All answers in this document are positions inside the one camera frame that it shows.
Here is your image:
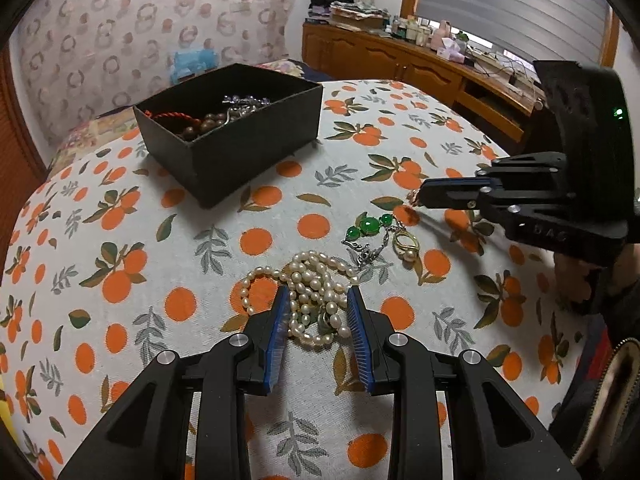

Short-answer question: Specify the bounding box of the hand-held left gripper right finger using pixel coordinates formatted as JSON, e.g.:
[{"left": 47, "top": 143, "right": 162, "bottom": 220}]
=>
[{"left": 346, "top": 287, "right": 583, "bottom": 480}]

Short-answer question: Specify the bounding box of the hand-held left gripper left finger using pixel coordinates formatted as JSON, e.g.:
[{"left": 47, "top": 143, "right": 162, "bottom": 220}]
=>
[{"left": 57, "top": 285, "right": 291, "bottom": 480}]

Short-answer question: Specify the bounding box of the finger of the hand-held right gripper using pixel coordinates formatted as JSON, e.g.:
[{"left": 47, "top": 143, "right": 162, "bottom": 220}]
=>
[
  {"left": 416, "top": 182, "right": 629, "bottom": 267},
  {"left": 419, "top": 152, "right": 569, "bottom": 190}
]

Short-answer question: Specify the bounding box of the white pearl necklace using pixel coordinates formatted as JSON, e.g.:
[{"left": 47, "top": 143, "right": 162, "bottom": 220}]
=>
[{"left": 240, "top": 251, "right": 359, "bottom": 348}]

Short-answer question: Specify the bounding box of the black cardboard box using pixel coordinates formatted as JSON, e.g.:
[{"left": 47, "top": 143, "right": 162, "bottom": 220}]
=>
[{"left": 133, "top": 63, "right": 324, "bottom": 209}]

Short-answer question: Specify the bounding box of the dark wooden bead bracelet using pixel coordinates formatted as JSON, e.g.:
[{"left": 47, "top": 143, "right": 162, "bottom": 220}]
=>
[{"left": 179, "top": 111, "right": 228, "bottom": 142}]

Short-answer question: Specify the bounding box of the silver crystal bracelet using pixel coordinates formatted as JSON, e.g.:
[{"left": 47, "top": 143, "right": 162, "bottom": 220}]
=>
[{"left": 219, "top": 93, "right": 274, "bottom": 122}]

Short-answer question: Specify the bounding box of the red cord bracelet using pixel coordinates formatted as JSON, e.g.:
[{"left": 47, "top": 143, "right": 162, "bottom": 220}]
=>
[{"left": 144, "top": 109, "right": 205, "bottom": 125}]

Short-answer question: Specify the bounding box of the person's right hand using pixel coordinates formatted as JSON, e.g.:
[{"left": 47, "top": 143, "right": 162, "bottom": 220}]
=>
[{"left": 552, "top": 254, "right": 602, "bottom": 314}]

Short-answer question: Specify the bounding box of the pink tissue box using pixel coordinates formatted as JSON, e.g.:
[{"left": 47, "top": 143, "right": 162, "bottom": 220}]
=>
[{"left": 439, "top": 40, "right": 469, "bottom": 62}]

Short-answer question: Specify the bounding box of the wooden side cabinet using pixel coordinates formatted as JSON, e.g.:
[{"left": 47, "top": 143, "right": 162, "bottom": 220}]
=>
[{"left": 301, "top": 20, "right": 543, "bottom": 143}]

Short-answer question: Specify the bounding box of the grey window blind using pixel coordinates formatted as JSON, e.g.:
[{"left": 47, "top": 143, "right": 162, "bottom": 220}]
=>
[{"left": 415, "top": 0, "right": 613, "bottom": 68}]

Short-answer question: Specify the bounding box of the group of cosmetic bottles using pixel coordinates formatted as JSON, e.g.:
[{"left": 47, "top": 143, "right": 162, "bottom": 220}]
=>
[{"left": 390, "top": 14, "right": 434, "bottom": 47}]

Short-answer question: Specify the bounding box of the pile of dark clothes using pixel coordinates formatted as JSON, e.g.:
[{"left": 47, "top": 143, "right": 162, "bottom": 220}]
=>
[{"left": 307, "top": 0, "right": 357, "bottom": 24}]

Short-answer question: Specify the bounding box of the dark jacket with zipper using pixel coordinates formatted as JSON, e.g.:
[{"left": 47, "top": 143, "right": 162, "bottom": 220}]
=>
[{"left": 547, "top": 260, "right": 640, "bottom": 480}]

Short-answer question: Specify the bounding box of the blue plastic bag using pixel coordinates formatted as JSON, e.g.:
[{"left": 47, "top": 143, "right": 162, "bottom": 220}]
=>
[{"left": 169, "top": 46, "right": 222, "bottom": 86}]

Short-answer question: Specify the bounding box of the yellow plush toy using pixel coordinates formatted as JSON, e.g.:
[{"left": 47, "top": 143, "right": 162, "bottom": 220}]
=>
[{"left": 0, "top": 387, "right": 13, "bottom": 438}]

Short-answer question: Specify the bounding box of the wooden louvred wardrobe door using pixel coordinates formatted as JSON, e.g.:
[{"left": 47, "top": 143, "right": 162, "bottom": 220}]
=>
[{"left": 0, "top": 47, "right": 51, "bottom": 261}]

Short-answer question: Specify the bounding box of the gold ring with pearl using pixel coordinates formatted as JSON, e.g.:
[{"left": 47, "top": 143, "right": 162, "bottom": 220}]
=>
[{"left": 391, "top": 229, "right": 422, "bottom": 265}]

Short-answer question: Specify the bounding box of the green jade link bracelet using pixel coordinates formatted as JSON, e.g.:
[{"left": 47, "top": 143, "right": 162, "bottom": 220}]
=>
[{"left": 341, "top": 212, "right": 403, "bottom": 269}]

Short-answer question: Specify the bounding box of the circle pattern wall curtain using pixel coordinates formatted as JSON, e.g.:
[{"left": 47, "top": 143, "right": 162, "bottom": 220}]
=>
[{"left": 10, "top": 0, "right": 301, "bottom": 148}]

